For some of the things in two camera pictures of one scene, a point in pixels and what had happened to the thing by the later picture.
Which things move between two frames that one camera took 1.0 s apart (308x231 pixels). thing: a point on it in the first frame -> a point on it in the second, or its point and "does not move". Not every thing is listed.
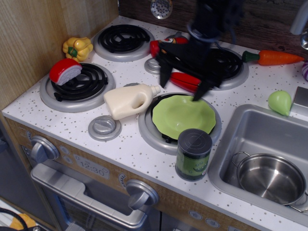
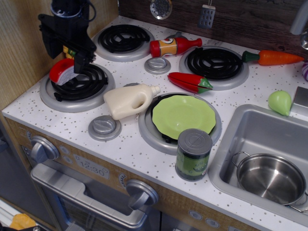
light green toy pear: (280, 101) does not move
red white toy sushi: (65, 70) does not move
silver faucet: (299, 23) does not move
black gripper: (192, 57) -> (72, 32)
